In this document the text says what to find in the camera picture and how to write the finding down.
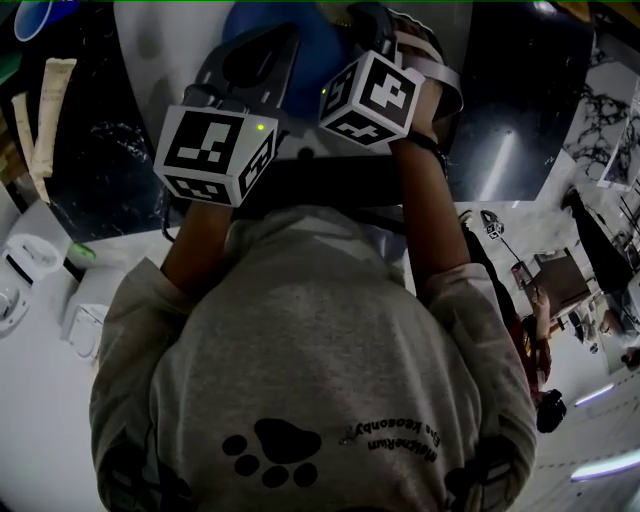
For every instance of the person's right hand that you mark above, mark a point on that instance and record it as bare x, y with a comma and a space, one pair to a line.
432, 115

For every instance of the small green plastic piece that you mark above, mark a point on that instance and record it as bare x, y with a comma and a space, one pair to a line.
82, 251

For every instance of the green plastic cup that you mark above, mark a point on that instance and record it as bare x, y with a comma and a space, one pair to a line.
9, 70

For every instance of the grey paw-print sweatshirt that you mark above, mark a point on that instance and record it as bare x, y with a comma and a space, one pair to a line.
310, 350

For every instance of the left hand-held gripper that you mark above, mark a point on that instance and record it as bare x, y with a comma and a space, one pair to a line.
200, 145

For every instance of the blue large plate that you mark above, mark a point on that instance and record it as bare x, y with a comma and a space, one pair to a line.
320, 65

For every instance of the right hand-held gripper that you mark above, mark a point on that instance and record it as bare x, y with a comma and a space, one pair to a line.
380, 100

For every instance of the brown open box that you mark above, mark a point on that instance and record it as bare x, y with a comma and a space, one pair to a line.
560, 280

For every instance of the person's right forearm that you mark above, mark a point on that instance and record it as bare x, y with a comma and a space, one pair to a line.
435, 225

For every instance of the white marble-pattern cabinet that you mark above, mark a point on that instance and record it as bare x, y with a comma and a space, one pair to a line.
610, 115

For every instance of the white toilet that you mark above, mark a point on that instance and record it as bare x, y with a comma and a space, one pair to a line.
35, 255
95, 295

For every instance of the blue plastic cup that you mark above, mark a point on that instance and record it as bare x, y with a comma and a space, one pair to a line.
32, 20

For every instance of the black table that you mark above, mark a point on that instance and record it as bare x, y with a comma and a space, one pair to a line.
515, 75

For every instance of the person's left forearm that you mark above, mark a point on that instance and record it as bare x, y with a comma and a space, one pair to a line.
195, 250

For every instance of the wooden staircase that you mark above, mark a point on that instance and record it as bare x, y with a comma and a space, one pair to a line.
6, 165

